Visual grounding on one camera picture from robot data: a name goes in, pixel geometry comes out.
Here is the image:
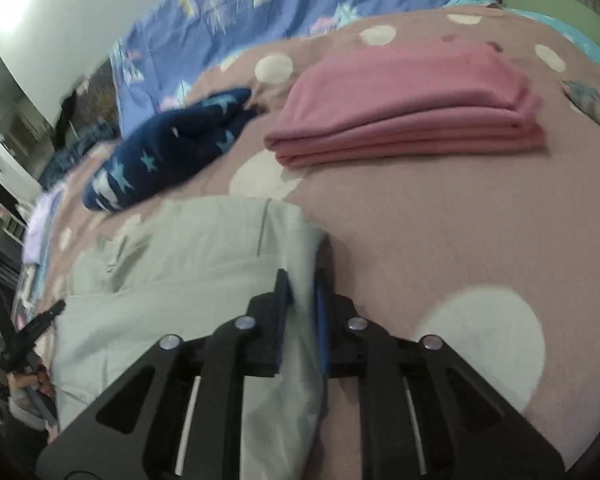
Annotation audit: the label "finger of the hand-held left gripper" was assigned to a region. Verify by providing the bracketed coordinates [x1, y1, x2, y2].
[7, 300, 67, 361]

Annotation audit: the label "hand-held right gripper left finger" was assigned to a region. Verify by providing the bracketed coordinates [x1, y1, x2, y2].
[35, 269, 293, 480]

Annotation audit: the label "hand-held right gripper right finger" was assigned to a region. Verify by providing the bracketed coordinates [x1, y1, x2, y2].
[314, 269, 566, 480]

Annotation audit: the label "pale green small shirt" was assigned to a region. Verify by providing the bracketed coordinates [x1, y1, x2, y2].
[55, 196, 331, 480]

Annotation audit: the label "folded pink clothes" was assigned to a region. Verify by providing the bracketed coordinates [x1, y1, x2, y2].
[264, 41, 546, 171]

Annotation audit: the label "lavender cloth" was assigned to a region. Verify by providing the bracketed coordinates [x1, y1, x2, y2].
[22, 185, 68, 266]

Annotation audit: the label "pink polka dot blanket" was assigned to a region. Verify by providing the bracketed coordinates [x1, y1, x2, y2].
[25, 7, 600, 471]

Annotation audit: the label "folded navy star garment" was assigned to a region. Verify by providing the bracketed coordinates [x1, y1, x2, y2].
[82, 87, 261, 213]

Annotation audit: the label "dark cloth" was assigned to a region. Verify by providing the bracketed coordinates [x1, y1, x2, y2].
[45, 72, 123, 176]

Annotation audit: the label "patterned floral cloth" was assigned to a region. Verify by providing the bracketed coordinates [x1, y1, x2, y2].
[560, 79, 600, 143]

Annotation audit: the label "green pillow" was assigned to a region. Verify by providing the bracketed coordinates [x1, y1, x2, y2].
[500, 0, 600, 68]

